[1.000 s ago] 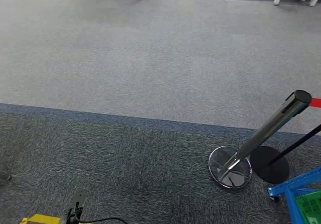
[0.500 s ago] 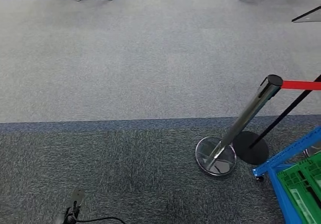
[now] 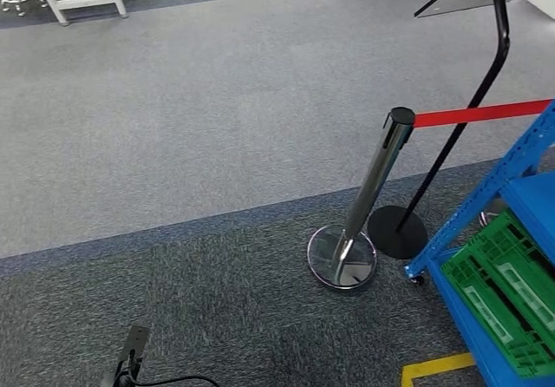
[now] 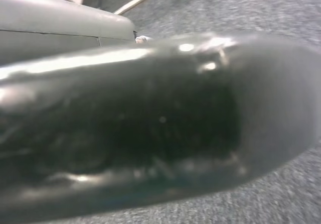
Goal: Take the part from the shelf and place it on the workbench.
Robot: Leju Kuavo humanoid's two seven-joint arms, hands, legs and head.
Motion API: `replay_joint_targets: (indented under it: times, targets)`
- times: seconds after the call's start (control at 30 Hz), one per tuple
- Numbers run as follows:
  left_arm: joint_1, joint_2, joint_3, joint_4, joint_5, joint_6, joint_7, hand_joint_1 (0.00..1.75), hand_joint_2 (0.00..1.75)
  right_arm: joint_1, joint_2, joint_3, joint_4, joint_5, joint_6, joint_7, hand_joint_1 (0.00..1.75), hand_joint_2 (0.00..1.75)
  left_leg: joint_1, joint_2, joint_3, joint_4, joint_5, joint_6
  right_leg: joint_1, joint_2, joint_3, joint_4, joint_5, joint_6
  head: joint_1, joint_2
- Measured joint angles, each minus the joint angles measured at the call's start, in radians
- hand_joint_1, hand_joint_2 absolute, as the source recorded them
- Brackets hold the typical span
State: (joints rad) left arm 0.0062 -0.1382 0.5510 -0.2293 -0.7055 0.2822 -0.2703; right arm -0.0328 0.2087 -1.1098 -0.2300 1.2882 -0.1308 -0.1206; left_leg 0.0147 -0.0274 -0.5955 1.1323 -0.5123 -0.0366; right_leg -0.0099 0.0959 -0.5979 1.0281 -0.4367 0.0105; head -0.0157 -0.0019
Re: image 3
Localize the blue metal shelf rack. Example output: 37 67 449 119
404 99 555 387

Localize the black sign stand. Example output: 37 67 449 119
367 0 555 261

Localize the red barrier belt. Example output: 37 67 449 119
412 99 553 129

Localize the green plastic crate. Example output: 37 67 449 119
473 210 555 339
441 246 555 380

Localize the chrome stanchion post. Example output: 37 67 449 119
306 106 417 292

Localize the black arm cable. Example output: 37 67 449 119
115 361 222 387

